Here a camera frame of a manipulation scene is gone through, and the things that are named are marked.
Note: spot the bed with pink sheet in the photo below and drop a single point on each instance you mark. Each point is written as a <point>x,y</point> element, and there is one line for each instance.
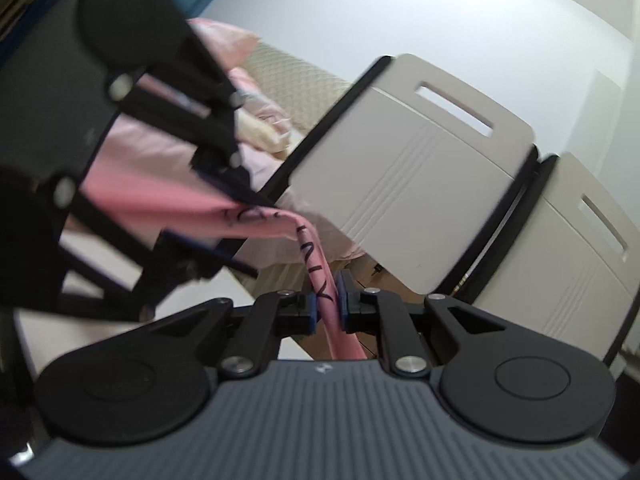
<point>150,145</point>

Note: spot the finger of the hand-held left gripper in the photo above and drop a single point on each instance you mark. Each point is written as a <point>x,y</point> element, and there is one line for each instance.
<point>220,125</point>
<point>180,260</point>

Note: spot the pastel pink pillow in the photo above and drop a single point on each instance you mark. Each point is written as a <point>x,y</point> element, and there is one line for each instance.
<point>225,42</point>

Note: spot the pink shopping bag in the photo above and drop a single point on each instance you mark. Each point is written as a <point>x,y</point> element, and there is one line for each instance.
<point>200,205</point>

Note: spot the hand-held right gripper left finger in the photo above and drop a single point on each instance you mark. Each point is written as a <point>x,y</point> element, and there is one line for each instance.
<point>311,312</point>

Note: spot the pastel rainbow quilt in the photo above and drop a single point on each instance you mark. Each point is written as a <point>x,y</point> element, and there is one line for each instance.
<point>260,130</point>

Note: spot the white chair with black frame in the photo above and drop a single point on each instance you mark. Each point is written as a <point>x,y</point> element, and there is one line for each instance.
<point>565,270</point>
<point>410,175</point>

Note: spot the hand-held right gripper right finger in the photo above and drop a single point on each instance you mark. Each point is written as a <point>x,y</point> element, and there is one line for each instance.
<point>344,302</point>

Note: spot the beige quilted headboard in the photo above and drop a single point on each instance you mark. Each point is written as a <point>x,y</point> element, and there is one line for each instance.
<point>300,90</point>

